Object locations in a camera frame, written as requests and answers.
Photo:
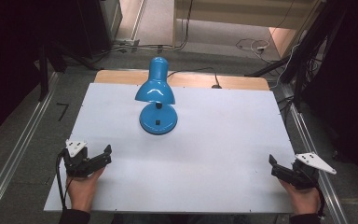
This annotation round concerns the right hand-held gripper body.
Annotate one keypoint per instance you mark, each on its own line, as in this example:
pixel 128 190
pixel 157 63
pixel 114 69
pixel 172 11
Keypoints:
pixel 307 169

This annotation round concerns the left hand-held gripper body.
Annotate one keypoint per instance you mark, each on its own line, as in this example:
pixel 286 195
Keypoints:
pixel 76 161

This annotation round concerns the blue desk lamp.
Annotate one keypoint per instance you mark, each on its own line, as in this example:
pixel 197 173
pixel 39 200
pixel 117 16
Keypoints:
pixel 154 90

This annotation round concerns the person's left hand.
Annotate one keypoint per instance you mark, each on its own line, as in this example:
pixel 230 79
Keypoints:
pixel 82 188

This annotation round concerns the person's right hand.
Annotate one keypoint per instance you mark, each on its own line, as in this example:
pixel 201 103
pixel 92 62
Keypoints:
pixel 304 199

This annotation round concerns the white board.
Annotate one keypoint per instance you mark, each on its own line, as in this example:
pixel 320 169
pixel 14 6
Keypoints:
pixel 217 140

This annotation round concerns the wooden table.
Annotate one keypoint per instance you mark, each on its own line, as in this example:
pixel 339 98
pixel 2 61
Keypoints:
pixel 118 77

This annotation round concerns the black metal stand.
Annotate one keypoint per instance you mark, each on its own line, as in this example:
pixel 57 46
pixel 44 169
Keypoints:
pixel 304 49
pixel 43 74

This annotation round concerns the grey power strip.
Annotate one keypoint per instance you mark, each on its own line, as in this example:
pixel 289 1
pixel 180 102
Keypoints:
pixel 127 42

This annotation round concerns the dark cabinet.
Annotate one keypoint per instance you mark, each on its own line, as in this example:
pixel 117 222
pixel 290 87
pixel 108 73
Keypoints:
pixel 96 25

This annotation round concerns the light wooden furniture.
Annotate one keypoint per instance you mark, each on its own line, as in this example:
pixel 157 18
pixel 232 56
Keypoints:
pixel 236 12

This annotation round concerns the metal floor rail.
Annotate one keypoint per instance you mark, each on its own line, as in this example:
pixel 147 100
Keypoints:
pixel 313 146
pixel 18 149

